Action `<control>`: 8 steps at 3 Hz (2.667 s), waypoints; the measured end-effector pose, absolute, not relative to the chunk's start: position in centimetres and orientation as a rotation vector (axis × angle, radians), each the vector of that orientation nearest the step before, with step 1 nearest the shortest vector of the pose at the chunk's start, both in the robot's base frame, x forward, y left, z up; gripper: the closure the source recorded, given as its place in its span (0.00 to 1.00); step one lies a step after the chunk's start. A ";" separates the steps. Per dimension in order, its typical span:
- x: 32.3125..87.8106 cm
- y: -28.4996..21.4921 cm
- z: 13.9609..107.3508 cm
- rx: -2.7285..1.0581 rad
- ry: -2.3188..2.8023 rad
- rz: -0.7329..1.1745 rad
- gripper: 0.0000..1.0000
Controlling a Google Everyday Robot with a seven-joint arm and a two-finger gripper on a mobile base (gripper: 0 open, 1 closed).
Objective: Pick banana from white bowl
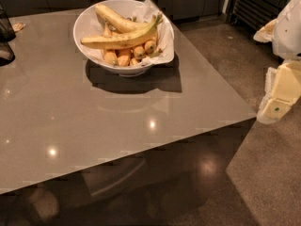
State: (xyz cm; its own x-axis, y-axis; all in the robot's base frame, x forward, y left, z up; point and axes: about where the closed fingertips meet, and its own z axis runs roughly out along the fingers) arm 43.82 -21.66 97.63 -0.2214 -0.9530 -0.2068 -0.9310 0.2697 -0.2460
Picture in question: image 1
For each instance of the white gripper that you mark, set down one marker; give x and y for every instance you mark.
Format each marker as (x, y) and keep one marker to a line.
(288, 35)

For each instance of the long yellow front banana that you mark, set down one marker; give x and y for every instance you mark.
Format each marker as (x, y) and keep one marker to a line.
(124, 40)

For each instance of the yellow rear banana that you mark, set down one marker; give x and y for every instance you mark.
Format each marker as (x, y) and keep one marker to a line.
(120, 23)

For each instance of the white ceramic bowl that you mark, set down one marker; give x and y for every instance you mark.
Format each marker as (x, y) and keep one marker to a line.
(90, 23)

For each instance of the dark slatted cabinet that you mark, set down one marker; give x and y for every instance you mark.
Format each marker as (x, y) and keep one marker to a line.
(254, 13)

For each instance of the bunch of small orange bananas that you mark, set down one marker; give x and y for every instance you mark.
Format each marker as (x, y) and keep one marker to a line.
(132, 56)

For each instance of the white paper liner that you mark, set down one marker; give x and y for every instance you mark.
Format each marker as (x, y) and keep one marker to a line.
(164, 52)

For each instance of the small crumpled wrapper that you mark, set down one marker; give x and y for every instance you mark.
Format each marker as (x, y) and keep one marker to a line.
(18, 27)

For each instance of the black mesh basket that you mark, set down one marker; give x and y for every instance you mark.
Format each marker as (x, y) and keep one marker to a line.
(6, 35)

